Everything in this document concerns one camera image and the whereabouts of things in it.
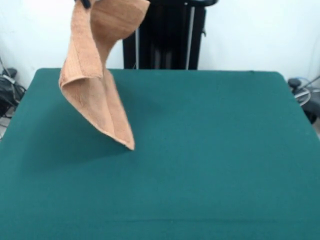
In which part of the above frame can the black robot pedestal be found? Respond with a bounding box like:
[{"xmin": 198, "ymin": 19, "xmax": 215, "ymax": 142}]
[{"xmin": 121, "ymin": 0, "xmax": 220, "ymax": 71}]

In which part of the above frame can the tan terry towel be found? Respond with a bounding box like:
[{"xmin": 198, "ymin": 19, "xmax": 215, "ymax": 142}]
[{"xmin": 58, "ymin": 0, "xmax": 152, "ymax": 152}]

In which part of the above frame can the dark green table cloth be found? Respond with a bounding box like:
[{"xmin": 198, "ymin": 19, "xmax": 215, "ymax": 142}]
[{"xmin": 0, "ymin": 67, "xmax": 320, "ymax": 240}]

